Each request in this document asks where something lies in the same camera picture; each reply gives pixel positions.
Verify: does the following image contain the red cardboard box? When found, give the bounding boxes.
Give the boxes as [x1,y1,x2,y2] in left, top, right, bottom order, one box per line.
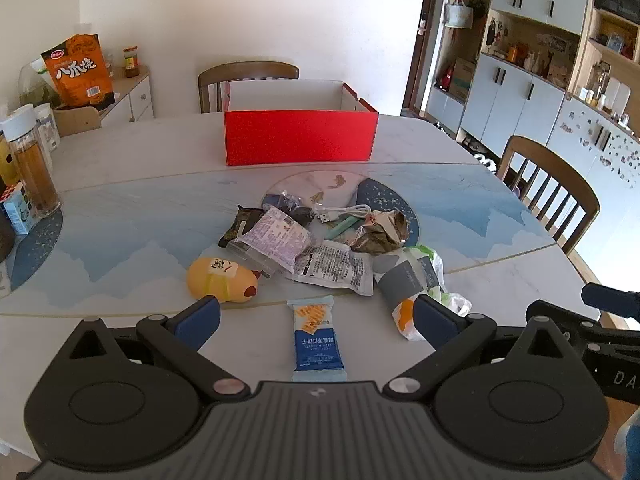
[223,80,380,167]

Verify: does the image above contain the orange snack bag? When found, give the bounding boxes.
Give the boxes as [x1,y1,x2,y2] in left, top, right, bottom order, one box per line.
[41,34,117,108]

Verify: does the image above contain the yellow object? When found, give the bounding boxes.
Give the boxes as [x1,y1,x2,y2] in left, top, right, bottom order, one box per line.
[0,135,18,186]

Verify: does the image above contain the white usb cable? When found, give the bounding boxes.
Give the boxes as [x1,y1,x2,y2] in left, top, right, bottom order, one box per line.
[310,203,373,223]

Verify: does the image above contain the hanging tote bag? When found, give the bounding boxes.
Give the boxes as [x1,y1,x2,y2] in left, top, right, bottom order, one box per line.
[444,0,474,29]

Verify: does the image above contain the wooden desk stand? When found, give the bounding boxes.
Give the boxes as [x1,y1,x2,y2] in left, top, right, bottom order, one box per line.
[52,105,103,137]

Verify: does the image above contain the clear bag with black item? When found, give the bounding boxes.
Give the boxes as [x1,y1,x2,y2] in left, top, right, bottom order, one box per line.
[261,189,316,228]

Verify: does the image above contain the yellow toy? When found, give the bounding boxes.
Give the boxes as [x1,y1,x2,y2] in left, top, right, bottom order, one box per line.
[186,256,260,304]

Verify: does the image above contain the white printed packet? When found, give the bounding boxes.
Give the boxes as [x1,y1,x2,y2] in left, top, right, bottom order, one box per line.
[285,240,376,296]

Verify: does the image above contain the white grey tissue pack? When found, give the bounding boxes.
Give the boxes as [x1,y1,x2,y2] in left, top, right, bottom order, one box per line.
[372,245,473,342]

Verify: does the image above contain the clear bag with green contents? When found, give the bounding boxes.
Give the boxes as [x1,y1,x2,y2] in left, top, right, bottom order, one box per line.
[19,57,63,111]

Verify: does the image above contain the wooden chair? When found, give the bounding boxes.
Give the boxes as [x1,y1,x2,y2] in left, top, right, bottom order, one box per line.
[198,61,301,113]
[496,135,601,256]

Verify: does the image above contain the blue white small box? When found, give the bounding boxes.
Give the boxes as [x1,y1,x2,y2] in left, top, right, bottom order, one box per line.
[2,182,38,236]

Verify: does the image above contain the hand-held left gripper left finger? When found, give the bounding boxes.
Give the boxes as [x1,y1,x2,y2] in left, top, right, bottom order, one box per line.
[70,296,251,403]

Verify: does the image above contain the white wall cabinet unit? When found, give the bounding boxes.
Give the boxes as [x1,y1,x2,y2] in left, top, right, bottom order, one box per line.
[425,0,640,221]

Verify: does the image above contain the green tube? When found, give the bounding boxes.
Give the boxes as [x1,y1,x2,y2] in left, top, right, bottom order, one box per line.
[327,217,363,243]

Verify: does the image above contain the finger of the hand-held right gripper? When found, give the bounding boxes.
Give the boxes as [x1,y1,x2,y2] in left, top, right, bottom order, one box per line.
[581,282,640,318]
[525,300,606,348]

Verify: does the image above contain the gold foil wrapper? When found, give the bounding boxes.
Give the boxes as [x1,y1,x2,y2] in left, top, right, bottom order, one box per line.
[350,208,411,256]

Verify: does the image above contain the pink white packet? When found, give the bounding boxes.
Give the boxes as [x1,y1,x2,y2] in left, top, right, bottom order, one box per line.
[227,207,313,276]

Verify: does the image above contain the dark foil packet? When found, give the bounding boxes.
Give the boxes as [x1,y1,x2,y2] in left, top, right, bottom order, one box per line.
[218,205,266,251]

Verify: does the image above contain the dark wooden door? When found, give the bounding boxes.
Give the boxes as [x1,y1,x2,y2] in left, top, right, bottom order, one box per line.
[402,0,451,116]

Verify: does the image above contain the small white drawer cabinet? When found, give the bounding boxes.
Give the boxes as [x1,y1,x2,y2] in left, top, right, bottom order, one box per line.
[100,65,153,123]

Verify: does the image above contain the white printed jar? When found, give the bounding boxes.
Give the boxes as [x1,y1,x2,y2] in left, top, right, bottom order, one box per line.
[34,103,62,153]

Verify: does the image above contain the glass tea bottle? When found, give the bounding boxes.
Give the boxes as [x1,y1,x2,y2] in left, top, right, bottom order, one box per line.
[0,105,63,218]

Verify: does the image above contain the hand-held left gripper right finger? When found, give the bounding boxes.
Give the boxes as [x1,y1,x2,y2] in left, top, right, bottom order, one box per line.
[382,294,568,403]

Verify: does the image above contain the blue biscuit packet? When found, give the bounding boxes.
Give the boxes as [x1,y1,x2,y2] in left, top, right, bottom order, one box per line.
[287,296,348,383]

